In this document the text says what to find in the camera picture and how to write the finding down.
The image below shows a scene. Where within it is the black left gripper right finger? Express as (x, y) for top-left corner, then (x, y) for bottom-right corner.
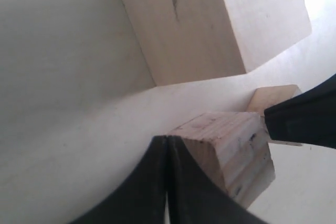
(166, 136), (265, 224)

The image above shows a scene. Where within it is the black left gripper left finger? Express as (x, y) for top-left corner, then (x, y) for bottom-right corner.
(72, 136), (168, 224)

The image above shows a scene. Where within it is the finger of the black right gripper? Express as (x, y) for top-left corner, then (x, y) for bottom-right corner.
(264, 75), (335, 149)

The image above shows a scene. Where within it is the small wooden cube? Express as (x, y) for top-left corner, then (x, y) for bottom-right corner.
(245, 84), (301, 133)

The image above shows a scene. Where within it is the medium wooden cube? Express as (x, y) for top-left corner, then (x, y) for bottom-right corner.
(169, 112), (275, 209)

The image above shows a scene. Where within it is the large wooden cube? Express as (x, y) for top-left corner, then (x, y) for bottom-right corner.
(122, 0), (312, 86)

